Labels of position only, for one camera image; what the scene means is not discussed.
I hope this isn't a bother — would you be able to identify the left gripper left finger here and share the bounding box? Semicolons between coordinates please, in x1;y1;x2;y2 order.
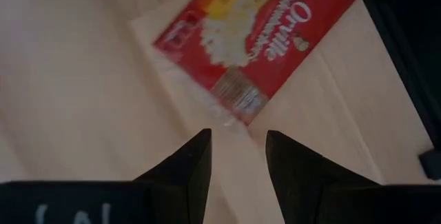
134;128;213;224

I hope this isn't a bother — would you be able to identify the red Orville Redenbacher popcorn bag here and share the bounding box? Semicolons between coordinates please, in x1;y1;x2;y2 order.
152;0;377;128

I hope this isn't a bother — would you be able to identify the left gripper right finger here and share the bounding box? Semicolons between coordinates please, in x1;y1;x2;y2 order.
265;130;380;224

